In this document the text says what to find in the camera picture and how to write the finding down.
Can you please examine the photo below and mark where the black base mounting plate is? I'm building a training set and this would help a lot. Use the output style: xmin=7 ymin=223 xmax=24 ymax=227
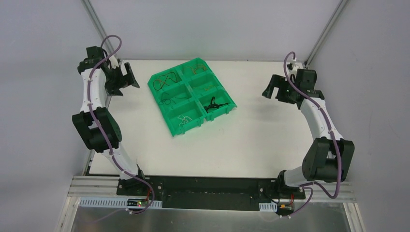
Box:
xmin=117 ymin=175 xmax=306 ymax=211

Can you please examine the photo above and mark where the white small cable duct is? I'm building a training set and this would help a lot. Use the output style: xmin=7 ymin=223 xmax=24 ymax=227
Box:
xmin=259 ymin=202 xmax=278 ymax=212

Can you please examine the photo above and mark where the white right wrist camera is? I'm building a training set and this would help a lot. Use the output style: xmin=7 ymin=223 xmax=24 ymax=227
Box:
xmin=286 ymin=58 xmax=303 ymax=77

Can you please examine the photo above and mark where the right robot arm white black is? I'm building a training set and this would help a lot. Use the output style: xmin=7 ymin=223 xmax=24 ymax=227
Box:
xmin=262 ymin=69 xmax=355 ymax=199

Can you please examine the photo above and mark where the thin black cable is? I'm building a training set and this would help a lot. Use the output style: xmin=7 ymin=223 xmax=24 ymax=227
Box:
xmin=159 ymin=93 xmax=184 ymax=105

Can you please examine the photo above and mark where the orange thin cable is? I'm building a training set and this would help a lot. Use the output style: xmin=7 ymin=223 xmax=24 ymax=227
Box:
xmin=183 ymin=64 xmax=208 ymax=75

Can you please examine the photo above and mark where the green compartment bin tray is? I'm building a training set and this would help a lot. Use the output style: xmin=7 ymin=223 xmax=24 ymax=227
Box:
xmin=147 ymin=58 xmax=237 ymax=136

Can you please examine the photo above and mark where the white slotted cable duct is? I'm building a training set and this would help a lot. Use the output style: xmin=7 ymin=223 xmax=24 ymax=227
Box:
xmin=79 ymin=197 xmax=162 ymax=209

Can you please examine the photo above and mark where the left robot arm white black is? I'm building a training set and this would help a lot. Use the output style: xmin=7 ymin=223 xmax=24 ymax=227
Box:
xmin=72 ymin=46 xmax=147 ymax=196

